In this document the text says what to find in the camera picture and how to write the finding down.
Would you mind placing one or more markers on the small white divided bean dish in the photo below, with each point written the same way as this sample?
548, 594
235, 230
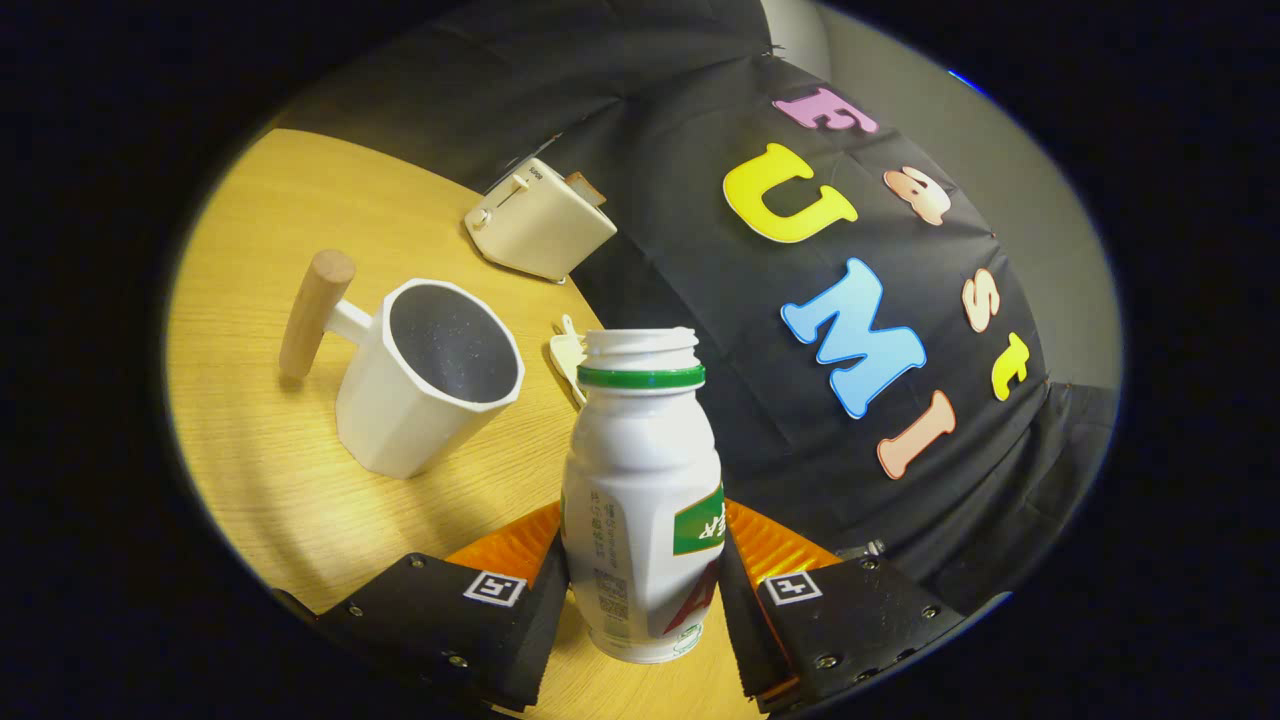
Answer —
568, 358

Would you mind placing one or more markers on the black backdrop cloth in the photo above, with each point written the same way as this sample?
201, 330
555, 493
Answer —
700, 120

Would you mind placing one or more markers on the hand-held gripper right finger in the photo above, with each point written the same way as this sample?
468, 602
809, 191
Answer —
745, 630

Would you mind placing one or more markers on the white juice bottle green collar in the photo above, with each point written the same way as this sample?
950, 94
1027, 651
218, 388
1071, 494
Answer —
640, 470

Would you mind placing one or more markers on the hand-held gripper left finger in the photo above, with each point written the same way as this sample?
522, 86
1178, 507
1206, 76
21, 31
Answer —
535, 640

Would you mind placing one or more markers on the bread slice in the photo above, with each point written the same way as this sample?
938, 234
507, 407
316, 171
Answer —
588, 188

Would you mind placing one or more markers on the wooden table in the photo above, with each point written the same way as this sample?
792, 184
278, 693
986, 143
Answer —
270, 450

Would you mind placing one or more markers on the cream toaster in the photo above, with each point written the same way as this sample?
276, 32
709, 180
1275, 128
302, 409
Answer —
540, 230

